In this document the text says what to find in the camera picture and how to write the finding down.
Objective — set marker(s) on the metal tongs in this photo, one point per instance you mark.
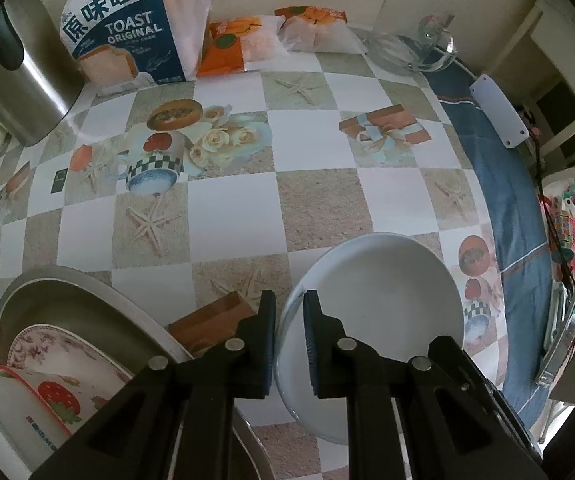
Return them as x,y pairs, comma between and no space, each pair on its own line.
558,344

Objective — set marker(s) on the white plastic chair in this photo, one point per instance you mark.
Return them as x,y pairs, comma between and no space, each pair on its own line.
536,69

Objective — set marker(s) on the floral rimmed white plate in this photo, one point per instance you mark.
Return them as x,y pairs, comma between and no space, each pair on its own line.
49,349

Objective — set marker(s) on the large stainless steel basin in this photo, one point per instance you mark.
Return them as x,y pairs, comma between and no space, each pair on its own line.
107,320

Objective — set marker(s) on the colourful toy bundle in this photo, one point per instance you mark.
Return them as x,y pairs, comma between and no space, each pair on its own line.
558,205

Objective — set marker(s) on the clear glass measuring jug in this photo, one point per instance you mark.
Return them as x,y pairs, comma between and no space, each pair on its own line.
412,35

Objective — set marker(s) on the stainless steel thermos jug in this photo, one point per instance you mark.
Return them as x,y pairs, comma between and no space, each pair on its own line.
39,80

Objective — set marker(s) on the orange white snack packet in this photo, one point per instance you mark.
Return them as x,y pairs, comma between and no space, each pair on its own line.
317,30

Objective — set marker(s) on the strawberry pattern red-rimmed bowl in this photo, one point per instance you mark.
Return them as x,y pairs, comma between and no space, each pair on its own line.
40,411

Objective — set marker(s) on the toast bread bag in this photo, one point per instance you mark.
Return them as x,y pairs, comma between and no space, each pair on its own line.
127,45

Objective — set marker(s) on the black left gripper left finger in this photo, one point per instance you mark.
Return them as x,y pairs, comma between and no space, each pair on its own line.
240,368

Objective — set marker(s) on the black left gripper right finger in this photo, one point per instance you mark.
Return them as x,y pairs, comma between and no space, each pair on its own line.
345,368

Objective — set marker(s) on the patterned plastic tablecloth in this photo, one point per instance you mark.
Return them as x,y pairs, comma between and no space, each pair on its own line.
175,196

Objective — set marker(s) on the white round shallow bowl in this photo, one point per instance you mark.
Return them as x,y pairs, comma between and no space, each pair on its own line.
389,291

